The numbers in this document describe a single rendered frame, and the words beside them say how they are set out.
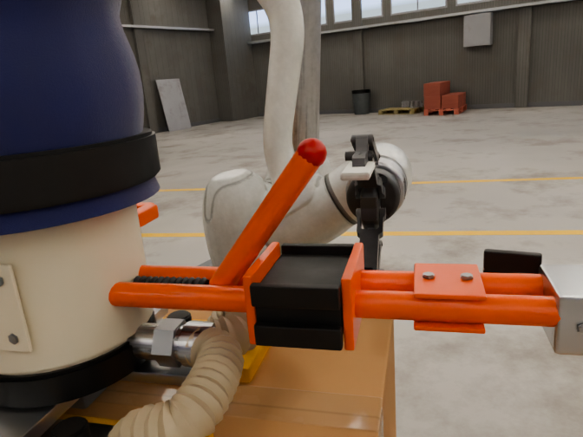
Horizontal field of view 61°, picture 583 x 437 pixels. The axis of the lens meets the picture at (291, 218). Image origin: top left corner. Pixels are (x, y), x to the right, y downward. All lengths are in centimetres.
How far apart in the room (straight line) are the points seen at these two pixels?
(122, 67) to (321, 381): 35
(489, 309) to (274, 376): 25
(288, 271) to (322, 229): 43
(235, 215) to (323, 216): 31
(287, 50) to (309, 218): 30
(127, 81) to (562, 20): 1416
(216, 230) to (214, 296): 70
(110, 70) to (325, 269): 23
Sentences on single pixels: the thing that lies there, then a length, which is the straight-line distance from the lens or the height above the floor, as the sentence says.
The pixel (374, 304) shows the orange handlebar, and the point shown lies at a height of 108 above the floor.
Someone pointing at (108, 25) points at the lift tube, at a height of 130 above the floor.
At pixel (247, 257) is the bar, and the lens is 41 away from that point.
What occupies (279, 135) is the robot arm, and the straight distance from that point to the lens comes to 89.
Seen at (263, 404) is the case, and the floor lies 94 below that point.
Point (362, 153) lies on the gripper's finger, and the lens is 56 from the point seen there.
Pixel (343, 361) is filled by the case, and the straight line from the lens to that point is 56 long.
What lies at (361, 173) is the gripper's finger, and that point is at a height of 114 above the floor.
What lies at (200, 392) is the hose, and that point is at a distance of 39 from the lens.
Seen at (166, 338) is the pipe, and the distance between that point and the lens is 47.
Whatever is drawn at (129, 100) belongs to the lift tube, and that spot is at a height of 124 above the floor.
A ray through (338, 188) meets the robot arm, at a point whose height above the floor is 106.
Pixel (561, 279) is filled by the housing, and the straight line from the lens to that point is 41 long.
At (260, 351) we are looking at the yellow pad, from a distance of 56.
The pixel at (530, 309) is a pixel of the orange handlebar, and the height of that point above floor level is 108.
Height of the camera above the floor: 124
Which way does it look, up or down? 16 degrees down
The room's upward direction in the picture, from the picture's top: 5 degrees counter-clockwise
